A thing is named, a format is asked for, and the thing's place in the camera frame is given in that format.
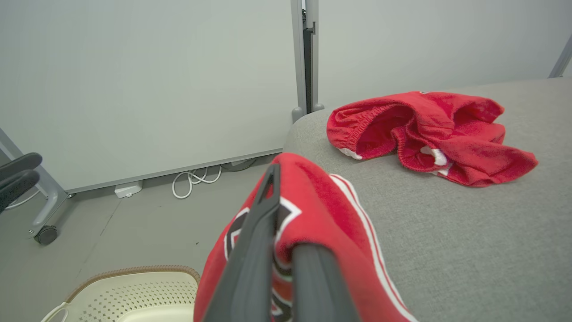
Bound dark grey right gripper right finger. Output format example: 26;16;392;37
291;243;361;322

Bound red jersey with black lettering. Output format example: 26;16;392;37
193;153;419;322

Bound white power adapter box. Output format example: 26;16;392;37
114;180;144;199

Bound white partition panel grey frame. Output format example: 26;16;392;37
306;0;572;112
0;0;310;238

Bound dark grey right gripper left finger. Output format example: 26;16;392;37
203;163;282;322

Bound coiled white cable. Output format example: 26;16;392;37
172;166;223;200

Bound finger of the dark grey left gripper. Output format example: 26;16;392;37
0;170;41;213
0;153;43;182

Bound black caster wheel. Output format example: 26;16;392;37
33;225;59;246

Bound grey fabric sofa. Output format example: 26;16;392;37
282;76;572;322

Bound red shorts with white stripe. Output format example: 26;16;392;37
326;90;539;188

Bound cream perforated laundry basket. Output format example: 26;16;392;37
40;265;201;322

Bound grey metal pole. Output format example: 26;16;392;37
548;33;572;79

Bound black cable under partition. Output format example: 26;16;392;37
221;158;258;173

